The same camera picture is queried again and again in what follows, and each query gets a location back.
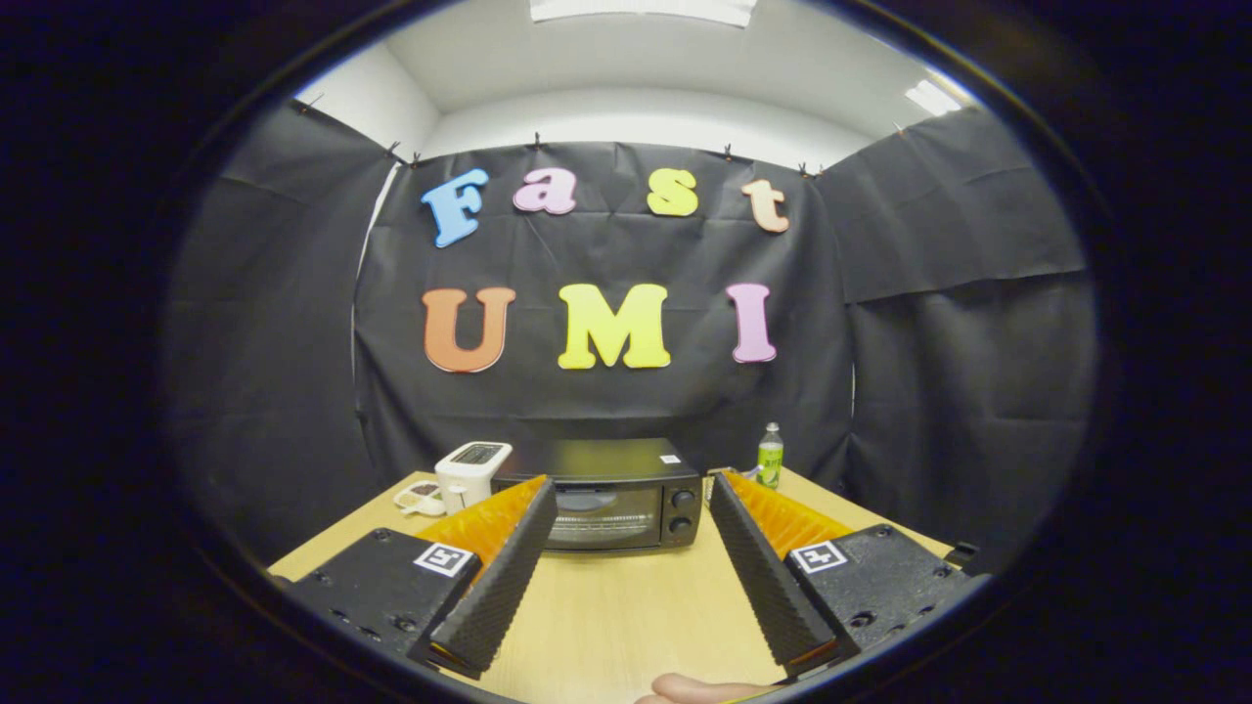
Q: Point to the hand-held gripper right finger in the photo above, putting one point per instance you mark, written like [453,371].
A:
[768,587]

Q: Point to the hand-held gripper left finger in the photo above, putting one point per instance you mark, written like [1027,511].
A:
[504,587]

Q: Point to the black toaster oven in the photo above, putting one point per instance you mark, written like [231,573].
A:
[626,460]

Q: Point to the white pop-up toaster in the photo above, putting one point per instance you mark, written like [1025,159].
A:
[469,474]

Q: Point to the green drink bottle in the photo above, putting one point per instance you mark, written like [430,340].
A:
[771,460]

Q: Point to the ceiling light panel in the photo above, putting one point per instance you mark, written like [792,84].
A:
[931,98]
[641,10]

